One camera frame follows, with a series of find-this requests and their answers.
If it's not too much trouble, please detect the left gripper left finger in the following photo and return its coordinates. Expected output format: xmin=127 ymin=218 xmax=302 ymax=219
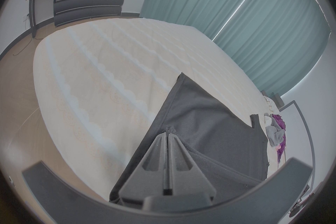
xmin=118 ymin=133 xmax=168 ymax=204

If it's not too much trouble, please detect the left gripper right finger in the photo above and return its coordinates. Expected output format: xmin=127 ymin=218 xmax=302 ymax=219
xmin=168 ymin=134 xmax=216 ymax=200

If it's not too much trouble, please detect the black T-shirt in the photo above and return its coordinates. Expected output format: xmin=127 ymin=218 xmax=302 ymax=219
xmin=109 ymin=72 xmax=269 ymax=205

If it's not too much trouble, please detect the bed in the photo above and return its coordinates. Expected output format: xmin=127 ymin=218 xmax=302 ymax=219
xmin=33 ymin=17 xmax=315 ymax=202

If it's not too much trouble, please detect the grey garment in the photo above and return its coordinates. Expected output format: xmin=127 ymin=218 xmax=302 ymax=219
xmin=265 ymin=126 xmax=285 ymax=147

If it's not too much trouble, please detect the purple garment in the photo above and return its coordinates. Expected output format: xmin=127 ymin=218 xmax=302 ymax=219
xmin=270 ymin=113 xmax=287 ymax=166

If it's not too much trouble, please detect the white printed pillow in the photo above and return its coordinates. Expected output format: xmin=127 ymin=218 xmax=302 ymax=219
xmin=263 ymin=96 xmax=280 ymax=116

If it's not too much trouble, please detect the grey bedside table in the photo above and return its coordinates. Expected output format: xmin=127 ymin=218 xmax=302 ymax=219
xmin=261 ymin=90 xmax=284 ymax=106

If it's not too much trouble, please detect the black chest of drawers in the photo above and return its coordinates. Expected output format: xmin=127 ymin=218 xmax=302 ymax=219
xmin=53 ymin=0 xmax=127 ymax=27

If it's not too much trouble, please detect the black cable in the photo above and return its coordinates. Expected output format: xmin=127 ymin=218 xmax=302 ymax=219
xmin=13 ymin=36 xmax=35 ymax=55

